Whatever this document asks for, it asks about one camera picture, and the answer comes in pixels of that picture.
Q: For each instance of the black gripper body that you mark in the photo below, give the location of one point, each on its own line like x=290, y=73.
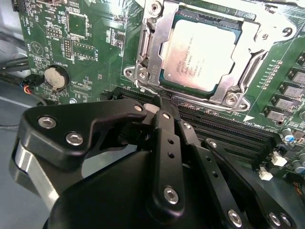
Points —
x=107, y=202

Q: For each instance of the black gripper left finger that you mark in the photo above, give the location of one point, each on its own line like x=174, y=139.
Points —
x=71, y=124

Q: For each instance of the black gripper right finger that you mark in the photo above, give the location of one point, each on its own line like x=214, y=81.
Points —
x=209, y=167

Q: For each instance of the metal locking lever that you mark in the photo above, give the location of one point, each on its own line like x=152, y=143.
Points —
x=147, y=89
x=253, y=62

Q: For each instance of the metal socket cover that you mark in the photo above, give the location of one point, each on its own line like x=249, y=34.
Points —
x=157, y=57

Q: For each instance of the silver CPU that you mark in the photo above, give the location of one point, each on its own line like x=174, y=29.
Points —
x=197, y=55

